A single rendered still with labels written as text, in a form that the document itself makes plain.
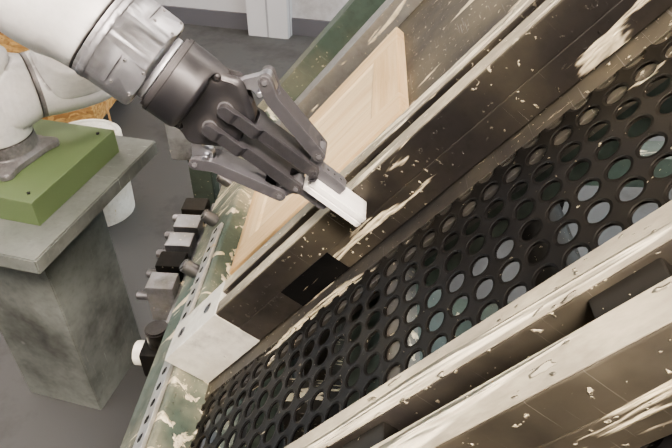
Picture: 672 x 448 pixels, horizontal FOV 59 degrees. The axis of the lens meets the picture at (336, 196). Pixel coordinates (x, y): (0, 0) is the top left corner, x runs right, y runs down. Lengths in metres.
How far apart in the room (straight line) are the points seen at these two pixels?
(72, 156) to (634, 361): 1.39
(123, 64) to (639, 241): 0.39
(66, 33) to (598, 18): 0.43
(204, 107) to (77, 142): 1.07
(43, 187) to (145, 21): 0.98
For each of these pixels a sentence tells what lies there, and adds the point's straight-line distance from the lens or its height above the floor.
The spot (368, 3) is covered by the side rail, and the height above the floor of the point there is 1.15.
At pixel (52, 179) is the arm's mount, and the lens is 1.48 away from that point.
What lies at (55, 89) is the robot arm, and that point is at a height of 0.98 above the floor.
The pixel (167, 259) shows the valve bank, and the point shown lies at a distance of 1.25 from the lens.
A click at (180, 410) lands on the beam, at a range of 0.84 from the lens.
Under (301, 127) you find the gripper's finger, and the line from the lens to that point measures 0.54.
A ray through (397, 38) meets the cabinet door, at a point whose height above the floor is 1.20.
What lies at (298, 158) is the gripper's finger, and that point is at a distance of 0.55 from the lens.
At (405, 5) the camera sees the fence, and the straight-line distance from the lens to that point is 1.12.
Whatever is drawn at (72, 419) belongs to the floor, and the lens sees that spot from 2.03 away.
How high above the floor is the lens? 1.57
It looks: 36 degrees down
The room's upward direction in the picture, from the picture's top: straight up
